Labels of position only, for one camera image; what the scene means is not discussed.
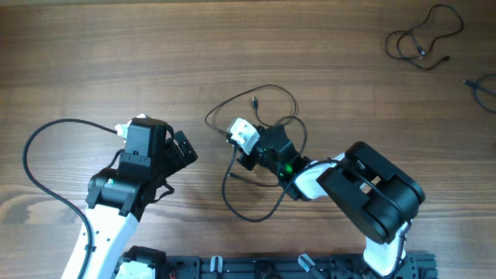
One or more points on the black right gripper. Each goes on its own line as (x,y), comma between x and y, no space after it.
(245,160)

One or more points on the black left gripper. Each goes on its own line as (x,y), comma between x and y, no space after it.
(178,162)

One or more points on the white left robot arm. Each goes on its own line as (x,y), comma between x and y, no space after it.
(118,196)

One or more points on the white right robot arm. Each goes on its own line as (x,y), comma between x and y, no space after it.
(380,199)

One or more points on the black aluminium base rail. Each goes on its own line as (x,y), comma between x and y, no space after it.
(337,266)

